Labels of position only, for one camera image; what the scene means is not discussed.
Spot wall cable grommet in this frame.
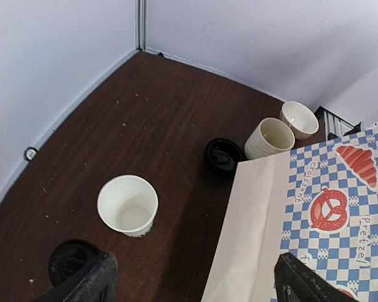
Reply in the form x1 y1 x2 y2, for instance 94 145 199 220
24 147 38 162

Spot black cup lid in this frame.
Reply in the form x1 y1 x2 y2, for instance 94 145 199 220
48 239 101 287

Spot right aluminium frame post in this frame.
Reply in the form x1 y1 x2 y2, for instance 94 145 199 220
135 0 146 51

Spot blue checkered paper bag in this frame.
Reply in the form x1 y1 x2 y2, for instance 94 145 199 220
202 128 378 301

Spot cream ceramic mug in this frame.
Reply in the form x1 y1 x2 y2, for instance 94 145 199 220
244 118 295 160

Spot white paper cups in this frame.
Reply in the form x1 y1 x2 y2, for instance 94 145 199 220
97 175 159 237

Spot cream ceramic bowl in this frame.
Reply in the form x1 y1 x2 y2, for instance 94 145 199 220
279 101 319 140

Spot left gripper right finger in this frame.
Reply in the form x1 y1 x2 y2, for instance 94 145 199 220
274 253 356 302

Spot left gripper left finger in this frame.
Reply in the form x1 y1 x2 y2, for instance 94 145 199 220
35 252 118 302

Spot stack of black lids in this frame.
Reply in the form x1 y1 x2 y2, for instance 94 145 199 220
203 138 246 174

